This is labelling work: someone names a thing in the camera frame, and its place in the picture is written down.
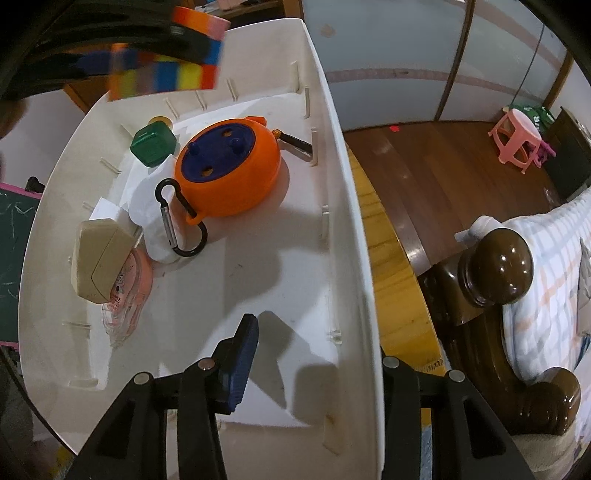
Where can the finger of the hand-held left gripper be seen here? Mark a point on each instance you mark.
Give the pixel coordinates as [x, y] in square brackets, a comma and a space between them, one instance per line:
[94, 63]
[184, 41]

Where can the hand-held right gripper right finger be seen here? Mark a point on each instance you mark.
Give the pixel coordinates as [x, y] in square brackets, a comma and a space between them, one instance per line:
[401, 415]

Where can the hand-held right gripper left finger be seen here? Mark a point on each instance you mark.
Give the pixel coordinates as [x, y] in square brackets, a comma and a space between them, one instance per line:
[242, 364]

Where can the colourful puzzle cube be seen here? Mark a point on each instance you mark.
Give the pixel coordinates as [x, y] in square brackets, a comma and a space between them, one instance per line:
[184, 76]

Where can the small green box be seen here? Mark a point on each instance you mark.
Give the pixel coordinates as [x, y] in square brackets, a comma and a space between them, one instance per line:
[150, 145]

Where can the pink correction tape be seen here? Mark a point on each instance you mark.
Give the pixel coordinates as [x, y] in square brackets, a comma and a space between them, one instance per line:
[131, 290]

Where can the white plastic bin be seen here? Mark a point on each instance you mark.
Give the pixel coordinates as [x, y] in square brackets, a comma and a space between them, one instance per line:
[277, 230]

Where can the white cloud-shaped block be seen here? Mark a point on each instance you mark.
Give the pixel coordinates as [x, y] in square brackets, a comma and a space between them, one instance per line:
[147, 207]

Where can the black and silver carabiner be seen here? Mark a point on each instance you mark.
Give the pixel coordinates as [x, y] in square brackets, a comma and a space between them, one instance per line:
[167, 226]

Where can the beige box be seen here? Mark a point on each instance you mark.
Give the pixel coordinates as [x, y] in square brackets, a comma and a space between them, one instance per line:
[99, 258]

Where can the brown wooden door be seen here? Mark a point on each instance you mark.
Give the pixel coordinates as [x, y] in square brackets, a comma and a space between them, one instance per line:
[81, 99]

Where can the black chalkboard clip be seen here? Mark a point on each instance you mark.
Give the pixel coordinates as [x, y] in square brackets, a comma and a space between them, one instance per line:
[34, 184]

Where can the cream bed sheet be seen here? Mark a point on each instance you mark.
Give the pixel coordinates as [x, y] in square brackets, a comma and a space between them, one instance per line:
[545, 450]

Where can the checked blanket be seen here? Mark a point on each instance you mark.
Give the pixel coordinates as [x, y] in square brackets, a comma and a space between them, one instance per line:
[545, 277]

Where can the white cloth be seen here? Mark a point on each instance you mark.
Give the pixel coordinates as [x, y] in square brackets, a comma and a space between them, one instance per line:
[478, 228]

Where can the sliding door wardrobe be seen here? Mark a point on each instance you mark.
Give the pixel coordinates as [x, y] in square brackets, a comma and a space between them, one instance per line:
[392, 46]

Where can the small magenta stool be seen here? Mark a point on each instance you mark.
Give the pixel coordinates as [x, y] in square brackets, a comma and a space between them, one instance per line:
[545, 154]

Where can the pink plastic stool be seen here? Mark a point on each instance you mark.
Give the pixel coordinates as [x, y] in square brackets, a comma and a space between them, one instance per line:
[515, 134]

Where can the dark wooden cabinet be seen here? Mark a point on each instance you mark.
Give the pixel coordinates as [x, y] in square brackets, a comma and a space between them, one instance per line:
[570, 152]

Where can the green bag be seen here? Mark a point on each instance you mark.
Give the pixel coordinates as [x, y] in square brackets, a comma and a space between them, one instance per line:
[535, 117]

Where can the green chalkboard with pink frame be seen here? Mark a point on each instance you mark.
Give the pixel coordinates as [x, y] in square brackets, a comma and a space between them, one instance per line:
[14, 258]

